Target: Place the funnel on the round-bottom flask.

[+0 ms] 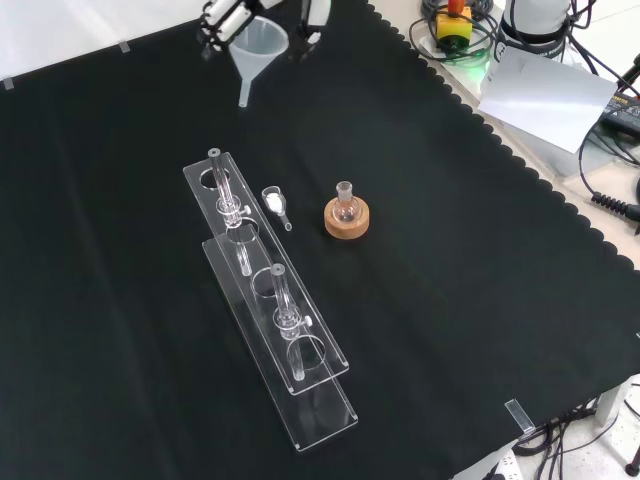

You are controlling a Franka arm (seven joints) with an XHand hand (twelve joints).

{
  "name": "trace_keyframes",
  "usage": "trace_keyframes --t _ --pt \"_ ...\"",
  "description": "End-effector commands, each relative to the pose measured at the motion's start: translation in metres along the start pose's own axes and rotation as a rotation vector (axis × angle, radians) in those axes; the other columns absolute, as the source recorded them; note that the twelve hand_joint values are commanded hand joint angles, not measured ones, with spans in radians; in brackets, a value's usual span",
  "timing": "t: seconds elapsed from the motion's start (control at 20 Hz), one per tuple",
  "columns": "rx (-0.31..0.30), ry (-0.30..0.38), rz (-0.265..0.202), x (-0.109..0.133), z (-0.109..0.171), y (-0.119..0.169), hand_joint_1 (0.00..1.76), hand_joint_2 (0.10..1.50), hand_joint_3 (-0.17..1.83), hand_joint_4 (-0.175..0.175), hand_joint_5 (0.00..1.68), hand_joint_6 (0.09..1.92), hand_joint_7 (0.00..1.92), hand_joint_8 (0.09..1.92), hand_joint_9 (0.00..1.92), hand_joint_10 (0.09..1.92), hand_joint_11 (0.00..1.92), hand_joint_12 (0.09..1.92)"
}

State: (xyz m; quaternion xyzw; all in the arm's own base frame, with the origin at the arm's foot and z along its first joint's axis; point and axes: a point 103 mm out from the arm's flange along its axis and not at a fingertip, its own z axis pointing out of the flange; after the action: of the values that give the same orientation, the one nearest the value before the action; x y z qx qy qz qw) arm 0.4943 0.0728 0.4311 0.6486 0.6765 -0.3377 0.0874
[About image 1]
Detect black power adapter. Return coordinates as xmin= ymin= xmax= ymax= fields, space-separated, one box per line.
xmin=602 ymin=92 xmax=640 ymax=134

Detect pale board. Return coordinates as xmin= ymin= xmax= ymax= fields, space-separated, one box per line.
xmin=477 ymin=49 xmax=620 ymax=154

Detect clear funnel stand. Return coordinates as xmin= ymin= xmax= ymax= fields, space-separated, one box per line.
xmin=182 ymin=147 xmax=360 ymax=454

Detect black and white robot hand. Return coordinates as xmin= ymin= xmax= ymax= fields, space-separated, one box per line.
xmin=197 ymin=0 xmax=334 ymax=64

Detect black coiled cable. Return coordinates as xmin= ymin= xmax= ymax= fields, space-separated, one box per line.
xmin=578 ymin=119 xmax=640 ymax=221

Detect cork ring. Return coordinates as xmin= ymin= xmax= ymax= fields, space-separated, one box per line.
xmin=323 ymin=197 xmax=373 ymax=240

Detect glass round-bottom flask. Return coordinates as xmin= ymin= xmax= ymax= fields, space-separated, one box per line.
xmin=333 ymin=180 xmax=362 ymax=225

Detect black floor cable bundle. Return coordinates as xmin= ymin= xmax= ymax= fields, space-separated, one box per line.
xmin=513 ymin=379 xmax=640 ymax=480

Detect clear plastic funnel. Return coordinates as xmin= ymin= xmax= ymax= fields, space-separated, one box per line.
xmin=228 ymin=15 xmax=290 ymax=109

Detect yellow stop button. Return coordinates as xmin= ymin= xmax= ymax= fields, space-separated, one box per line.
xmin=434 ymin=0 xmax=474 ymax=51

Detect black cloth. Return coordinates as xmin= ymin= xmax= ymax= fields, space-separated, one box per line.
xmin=0 ymin=0 xmax=640 ymax=480

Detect black cable loops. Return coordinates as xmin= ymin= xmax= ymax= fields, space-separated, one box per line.
xmin=408 ymin=0 xmax=503 ymax=64

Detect clear tape strip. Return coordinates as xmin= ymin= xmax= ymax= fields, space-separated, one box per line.
xmin=504 ymin=398 xmax=535 ymax=434

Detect white table leg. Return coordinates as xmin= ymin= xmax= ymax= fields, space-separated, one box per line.
xmin=594 ymin=384 xmax=632 ymax=426

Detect green cable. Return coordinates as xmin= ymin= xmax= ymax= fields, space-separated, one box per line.
xmin=447 ymin=45 xmax=490 ymax=66

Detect glass weighing funnel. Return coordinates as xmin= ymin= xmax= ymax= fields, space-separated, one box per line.
xmin=260 ymin=185 xmax=294 ymax=232

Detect white power strip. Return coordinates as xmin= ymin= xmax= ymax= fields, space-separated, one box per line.
xmin=479 ymin=449 xmax=524 ymax=480

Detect black tripod leg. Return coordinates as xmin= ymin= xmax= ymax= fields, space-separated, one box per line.
xmin=614 ymin=49 xmax=640 ymax=99

